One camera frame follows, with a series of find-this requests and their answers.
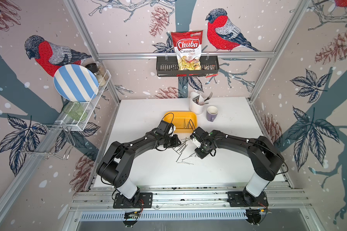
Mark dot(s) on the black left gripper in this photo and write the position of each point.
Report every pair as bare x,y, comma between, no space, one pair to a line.
176,142

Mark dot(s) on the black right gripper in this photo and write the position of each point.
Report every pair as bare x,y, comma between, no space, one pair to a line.
198,154

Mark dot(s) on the steel nail pile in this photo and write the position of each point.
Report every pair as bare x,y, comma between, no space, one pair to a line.
181,148

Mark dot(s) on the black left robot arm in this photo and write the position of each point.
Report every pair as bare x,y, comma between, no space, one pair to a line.
115,167

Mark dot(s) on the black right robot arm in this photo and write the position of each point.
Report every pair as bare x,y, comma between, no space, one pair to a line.
265,158

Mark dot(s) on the yellow plastic storage box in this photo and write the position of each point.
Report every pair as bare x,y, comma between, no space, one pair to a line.
177,118

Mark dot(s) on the white cutlery holder cup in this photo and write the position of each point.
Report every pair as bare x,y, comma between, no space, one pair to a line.
196,103

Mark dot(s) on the purple mug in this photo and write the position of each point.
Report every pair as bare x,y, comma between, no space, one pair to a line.
211,113

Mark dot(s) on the metal fork in cup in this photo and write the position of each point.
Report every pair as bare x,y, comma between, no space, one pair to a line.
205,102

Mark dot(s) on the red Chuba chips bag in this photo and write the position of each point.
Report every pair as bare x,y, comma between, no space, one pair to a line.
187,46

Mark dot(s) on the green glass bowl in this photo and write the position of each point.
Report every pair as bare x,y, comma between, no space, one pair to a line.
75,110

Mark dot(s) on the dark lid spice jar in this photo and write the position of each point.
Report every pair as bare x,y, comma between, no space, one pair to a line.
94,69

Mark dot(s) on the blue white striped plate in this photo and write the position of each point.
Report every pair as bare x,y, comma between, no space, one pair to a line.
76,83

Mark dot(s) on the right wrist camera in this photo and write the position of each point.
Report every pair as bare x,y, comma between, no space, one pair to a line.
196,142

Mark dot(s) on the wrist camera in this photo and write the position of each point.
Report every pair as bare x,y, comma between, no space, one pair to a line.
171,130
196,142

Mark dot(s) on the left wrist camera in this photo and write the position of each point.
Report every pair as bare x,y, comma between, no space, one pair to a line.
171,130

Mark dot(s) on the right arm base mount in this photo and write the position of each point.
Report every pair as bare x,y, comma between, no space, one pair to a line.
237,199

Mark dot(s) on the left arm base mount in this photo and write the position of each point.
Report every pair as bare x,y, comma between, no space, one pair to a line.
143,200

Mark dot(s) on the black wall basket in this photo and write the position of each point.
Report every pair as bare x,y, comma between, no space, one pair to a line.
168,67

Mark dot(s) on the clear wire dish rack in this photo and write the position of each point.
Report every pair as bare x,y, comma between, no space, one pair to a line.
70,130

